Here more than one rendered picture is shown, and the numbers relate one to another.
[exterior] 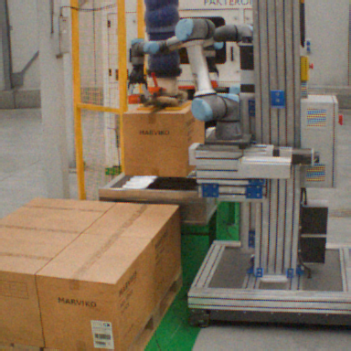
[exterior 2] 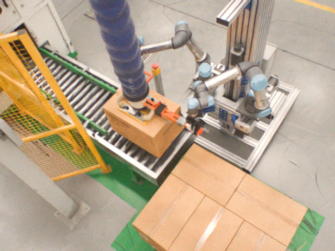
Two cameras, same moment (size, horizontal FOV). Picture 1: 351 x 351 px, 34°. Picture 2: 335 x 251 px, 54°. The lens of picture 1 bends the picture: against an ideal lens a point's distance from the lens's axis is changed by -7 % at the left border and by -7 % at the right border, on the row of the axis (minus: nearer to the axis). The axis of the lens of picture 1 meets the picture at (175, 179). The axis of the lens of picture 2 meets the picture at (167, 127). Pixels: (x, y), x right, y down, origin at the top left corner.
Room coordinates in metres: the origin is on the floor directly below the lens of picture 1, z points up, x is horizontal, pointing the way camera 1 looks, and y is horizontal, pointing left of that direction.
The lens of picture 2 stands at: (2.87, 1.47, 3.44)
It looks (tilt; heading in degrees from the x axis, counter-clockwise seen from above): 57 degrees down; 301
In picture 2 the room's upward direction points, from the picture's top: 11 degrees counter-clockwise
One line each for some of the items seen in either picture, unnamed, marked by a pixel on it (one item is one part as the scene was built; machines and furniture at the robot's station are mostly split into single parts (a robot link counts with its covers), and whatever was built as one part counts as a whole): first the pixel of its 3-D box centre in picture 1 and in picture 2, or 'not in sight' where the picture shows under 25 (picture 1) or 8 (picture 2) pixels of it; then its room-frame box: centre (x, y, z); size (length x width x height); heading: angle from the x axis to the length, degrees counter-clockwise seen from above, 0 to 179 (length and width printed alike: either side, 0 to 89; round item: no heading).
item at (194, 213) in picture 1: (151, 210); (177, 157); (3.62, 0.15, 0.48); 0.70 x 0.03 x 0.15; 76
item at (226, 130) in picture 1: (228, 127); (253, 103); (3.03, -0.28, 1.09); 0.15 x 0.15 x 0.10
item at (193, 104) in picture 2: (138, 47); (192, 105); (3.40, 0.19, 1.51); 0.09 x 0.08 x 0.11; 38
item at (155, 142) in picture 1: (165, 136); (144, 118); (3.97, 0.05, 0.88); 0.60 x 0.40 x 0.40; 166
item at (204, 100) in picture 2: (151, 47); (204, 100); (3.34, 0.12, 1.51); 0.11 x 0.11 x 0.08; 38
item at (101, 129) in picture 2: not in sight; (53, 102); (5.17, 0.03, 0.60); 1.60 x 0.10 x 0.09; 166
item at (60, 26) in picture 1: (61, 35); (3, 127); (4.57, 0.85, 1.62); 0.20 x 0.05 x 0.30; 166
